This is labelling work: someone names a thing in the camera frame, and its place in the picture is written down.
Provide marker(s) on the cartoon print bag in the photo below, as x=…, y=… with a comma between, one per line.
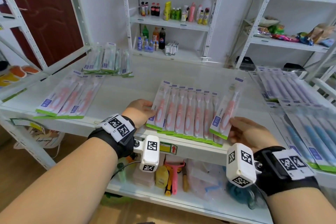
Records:
x=44, y=138

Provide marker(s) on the yellow plastic bottle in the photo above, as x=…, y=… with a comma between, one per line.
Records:
x=161, y=178

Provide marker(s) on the clear plastic bag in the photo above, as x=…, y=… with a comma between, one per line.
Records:
x=204, y=179

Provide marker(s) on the cluster of small white cartons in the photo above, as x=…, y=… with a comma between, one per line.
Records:
x=170, y=49

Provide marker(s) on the red-brown wooden door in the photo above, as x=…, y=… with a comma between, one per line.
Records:
x=47, y=16

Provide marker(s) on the white stationery rack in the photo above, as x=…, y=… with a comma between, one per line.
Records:
x=23, y=34

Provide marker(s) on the row of colourful bottles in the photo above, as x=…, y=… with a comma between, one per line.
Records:
x=168, y=11

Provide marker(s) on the small green bottle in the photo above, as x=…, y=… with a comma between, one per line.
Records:
x=121, y=172

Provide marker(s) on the row of purple toothbrush packets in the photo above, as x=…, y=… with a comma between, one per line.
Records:
x=288, y=84

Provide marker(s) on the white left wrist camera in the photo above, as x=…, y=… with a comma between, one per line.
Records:
x=149, y=155

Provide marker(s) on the small black box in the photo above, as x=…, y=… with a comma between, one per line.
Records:
x=294, y=66

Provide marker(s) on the green bag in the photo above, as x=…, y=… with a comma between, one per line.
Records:
x=115, y=200

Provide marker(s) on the stack of pink cloths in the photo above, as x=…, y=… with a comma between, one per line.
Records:
x=143, y=176

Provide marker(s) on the person's left forearm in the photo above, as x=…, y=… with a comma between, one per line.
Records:
x=57, y=184

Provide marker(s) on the line of blue toothbrush packets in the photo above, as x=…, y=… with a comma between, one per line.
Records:
x=307, y=134

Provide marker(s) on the black pouch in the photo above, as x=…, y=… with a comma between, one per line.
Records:
x=245, y=63

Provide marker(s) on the pile of snack packets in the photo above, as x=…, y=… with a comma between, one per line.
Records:
x=278, y=33

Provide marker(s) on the line of pink toothbrush packets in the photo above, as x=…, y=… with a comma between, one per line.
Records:
x=183, y=111

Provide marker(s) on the person's right hand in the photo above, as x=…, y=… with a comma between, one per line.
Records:
x=252, y=134

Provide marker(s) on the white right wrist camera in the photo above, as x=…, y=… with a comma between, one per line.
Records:
x=240, y=166

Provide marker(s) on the grey mesh bath sponge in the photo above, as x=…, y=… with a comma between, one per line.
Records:
x=256, y=201

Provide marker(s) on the white snack shelving unit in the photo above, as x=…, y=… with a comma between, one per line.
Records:
x=286, y=44

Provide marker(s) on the cluster of water and soda bottles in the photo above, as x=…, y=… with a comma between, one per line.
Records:
x=162, y=40

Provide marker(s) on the green-bordered price label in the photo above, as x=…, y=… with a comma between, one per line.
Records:
x=26, y=124
x=168, y=148

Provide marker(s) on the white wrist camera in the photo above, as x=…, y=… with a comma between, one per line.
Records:
x=149, y=155
x=240, y=166

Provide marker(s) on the blue mesh bath sponge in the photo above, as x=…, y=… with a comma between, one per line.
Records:
x=236, y=195

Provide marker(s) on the row of green toothbrush packets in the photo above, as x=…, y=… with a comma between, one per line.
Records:
x=107, y=61

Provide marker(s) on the pink toothbrush packet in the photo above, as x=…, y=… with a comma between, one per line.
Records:
x=225, y=111

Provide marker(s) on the person's left hand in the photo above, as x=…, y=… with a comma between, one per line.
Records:
x=139, y=113

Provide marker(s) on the yellow and orange shoes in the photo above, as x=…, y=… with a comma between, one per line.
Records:
x=18, y=73

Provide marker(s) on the pink plastic scraper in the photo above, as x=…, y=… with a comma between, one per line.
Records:
x=174, y=174

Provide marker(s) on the white metal shelf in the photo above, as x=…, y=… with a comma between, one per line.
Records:
x=131, y=90

